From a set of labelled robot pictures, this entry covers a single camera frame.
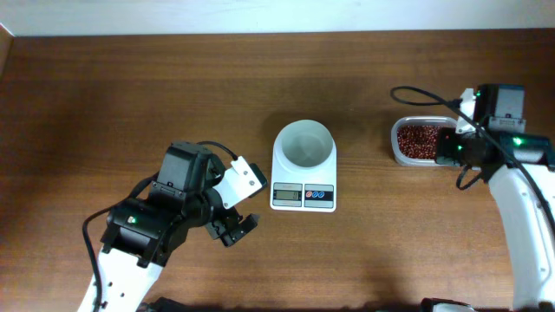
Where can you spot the red beans in container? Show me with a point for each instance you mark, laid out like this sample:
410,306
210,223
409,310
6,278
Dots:
418,142

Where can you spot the white round bowl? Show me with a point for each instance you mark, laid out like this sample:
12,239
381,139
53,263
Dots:
305,143

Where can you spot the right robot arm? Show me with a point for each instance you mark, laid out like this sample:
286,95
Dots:
518,168

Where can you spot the clear plastic bean container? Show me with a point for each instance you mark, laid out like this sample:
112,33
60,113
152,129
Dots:
443,122

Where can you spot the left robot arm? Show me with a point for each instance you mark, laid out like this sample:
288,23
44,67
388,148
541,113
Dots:
134,252

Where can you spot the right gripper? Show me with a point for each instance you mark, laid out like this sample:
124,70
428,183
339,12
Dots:
445,146

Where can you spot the white digital kitchen scale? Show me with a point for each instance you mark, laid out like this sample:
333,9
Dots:
295,188

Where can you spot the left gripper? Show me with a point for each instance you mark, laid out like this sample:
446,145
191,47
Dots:
245,225

